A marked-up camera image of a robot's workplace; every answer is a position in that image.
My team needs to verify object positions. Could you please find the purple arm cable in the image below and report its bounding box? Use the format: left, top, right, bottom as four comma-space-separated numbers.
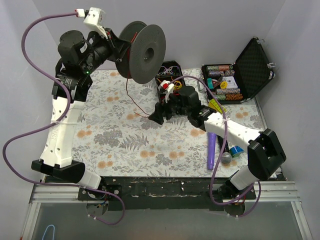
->
172, 75, 262, 218
2, 12, 126, 226

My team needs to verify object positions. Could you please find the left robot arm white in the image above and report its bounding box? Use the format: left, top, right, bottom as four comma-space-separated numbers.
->
31, 29, 131, 200

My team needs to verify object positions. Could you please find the long red cable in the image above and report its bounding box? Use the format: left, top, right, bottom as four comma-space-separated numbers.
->
125, 32, 151, 118

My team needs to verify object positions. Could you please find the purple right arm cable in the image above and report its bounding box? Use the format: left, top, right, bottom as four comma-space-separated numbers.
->
172, 75, 262, 218

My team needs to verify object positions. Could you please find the blue loop cord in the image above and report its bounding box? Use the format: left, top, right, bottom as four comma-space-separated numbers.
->
41, 224, 57, 240

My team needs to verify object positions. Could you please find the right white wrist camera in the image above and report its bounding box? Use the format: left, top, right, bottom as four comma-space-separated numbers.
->
158, 80, 175, 103

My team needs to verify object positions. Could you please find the yellow big blind button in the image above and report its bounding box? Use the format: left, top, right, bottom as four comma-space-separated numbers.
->
220, 81, 228, 89

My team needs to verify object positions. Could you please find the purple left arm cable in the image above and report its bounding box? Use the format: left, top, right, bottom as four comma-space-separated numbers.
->
2, 12, 126, 226

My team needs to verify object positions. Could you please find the floral patterned table mat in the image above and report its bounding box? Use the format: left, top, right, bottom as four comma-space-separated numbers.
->
47, 69, 279, 178

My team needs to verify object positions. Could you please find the blue green brick block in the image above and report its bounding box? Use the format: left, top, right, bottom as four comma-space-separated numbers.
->
229, 145, 245, 158

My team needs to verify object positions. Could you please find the black compartment cable box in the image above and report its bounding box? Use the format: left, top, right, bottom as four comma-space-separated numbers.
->
155, 60, 183, 103

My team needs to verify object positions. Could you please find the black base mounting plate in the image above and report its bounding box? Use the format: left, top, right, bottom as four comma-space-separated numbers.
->
77, 176, 224, 211

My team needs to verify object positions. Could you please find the black glitter microphone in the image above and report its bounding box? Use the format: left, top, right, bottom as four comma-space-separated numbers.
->
217, 135, 233, 165

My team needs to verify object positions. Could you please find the black poker chip case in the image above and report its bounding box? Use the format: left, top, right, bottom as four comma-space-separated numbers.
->
201, 37, 275, 105

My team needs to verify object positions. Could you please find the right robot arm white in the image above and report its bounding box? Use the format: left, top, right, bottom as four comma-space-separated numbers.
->
149, 86, 287, 199

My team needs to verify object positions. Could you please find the white card deck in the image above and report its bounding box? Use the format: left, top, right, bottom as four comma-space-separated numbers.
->
222, 76, 238, 89

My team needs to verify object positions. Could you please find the grey perforated cable spool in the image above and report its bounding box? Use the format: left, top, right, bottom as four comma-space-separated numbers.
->
115, 21, 166, 85

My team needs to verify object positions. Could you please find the white purple wire bundle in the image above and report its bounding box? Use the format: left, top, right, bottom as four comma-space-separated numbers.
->
157, 64, 180, 77

